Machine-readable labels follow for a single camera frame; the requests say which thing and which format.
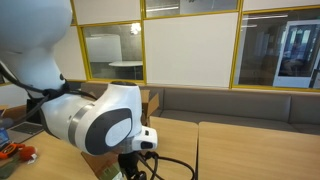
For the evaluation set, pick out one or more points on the dark green pouch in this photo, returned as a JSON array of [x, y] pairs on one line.
[[8, 168]]

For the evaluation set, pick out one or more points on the grey bench sofa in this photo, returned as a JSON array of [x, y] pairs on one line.
[[270, 110]]

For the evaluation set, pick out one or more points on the grey open laptop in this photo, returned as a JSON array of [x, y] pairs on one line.
[[22, 130]]

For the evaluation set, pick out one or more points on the red fuzzy ball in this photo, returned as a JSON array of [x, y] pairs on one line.
[[27, 153]]

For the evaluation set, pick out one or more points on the white round table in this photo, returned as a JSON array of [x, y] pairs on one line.
[[128, 69]]

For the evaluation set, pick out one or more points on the brown cardboard box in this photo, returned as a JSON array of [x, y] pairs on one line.
[[106, 167]]

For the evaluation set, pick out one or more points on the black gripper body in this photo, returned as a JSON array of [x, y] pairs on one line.
[[129, 166]]

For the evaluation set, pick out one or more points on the white door frame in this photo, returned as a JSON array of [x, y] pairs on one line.
[[298, 55]]

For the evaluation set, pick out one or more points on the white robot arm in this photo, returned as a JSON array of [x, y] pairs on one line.
[[29, 31]]

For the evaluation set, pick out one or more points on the blue box edge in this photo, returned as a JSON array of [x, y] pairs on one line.
[[4, 137]]

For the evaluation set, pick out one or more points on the orange tool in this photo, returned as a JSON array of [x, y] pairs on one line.
[[9, 149]]

